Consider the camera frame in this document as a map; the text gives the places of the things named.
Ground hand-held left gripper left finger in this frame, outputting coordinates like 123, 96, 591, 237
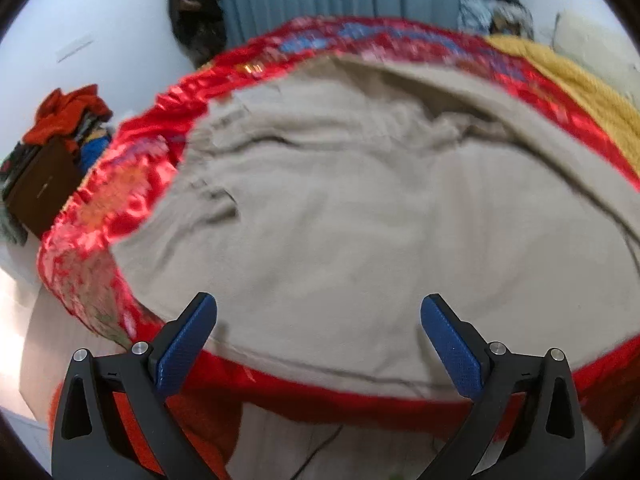
51, 292, 218, 480

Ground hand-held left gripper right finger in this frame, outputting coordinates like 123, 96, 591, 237
420, 293, 587, 480

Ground beige pants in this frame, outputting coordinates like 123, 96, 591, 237
111, 52, 640, 403

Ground beige bed sheet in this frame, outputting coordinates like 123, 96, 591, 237
20, 280, 606, 480

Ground red embroidered satin blanket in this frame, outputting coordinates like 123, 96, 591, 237
37, 15, 640, 446

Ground blue cloth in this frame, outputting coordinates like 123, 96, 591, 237
80, 127, 113, 173

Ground orange cloth pile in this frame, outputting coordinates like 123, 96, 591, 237
22, 85, 113, 146

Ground yellow blanket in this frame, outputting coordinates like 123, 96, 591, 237
487, 34, 640, 173

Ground white pillow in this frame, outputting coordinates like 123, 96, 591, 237
552, 10, 640, 106

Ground light patterned cloth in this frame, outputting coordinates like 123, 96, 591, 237
457, 0, 493, 36

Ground dark patterned cloth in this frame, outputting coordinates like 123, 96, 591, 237
490, 0, 535, 41

